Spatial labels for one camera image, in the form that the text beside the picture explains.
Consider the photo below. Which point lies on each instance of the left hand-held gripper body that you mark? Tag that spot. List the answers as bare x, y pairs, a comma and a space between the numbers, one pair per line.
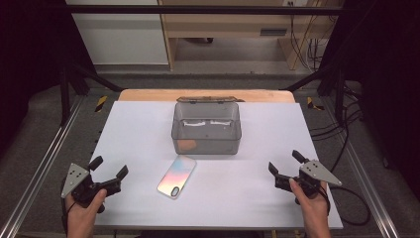
82, 188

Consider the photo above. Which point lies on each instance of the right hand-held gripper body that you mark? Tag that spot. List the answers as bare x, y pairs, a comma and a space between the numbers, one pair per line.
315, 177

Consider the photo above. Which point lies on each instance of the iridescent smartphone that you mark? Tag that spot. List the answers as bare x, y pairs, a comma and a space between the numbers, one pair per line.
176, 177

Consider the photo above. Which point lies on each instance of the clear grey plastic box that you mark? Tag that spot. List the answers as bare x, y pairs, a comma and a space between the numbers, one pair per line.
206, 132

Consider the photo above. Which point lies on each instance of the person's left hand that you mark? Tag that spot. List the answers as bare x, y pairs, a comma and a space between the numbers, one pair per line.
82, 211

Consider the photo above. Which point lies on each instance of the person's right hand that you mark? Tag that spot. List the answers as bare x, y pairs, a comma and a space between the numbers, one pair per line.
312, 205

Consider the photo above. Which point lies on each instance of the white table sheet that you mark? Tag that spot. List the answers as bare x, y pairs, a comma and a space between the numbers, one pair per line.
231, 191

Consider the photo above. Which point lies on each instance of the yellow black tape marker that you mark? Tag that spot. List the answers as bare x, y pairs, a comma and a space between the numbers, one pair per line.
101, 104
311, 103

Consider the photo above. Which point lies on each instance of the white plastic strip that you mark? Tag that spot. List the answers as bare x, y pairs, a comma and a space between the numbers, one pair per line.
220, 123

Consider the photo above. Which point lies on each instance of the orange round object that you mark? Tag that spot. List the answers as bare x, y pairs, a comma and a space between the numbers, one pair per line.
187, 145

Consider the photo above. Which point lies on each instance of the black metal stand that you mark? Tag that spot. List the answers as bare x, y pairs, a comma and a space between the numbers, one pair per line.
339, 95
65, 95

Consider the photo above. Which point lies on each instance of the wooden table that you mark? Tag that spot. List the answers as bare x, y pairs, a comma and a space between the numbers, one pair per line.
148, 95

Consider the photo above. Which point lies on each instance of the dark curtain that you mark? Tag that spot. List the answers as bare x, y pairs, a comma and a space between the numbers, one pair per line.
29, 66
389, 82

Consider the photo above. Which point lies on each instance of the white cabinet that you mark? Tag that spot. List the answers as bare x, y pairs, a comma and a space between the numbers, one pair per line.
125, 36

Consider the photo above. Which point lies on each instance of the wooden desk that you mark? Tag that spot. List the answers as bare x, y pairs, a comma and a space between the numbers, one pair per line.
231, 23

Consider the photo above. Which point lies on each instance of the black metal crossbar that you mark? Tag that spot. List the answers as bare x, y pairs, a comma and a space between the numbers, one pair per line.
198, 9

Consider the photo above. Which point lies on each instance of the aluminium floor rail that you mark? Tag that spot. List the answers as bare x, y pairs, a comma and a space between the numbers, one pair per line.
39, 168
369, 185

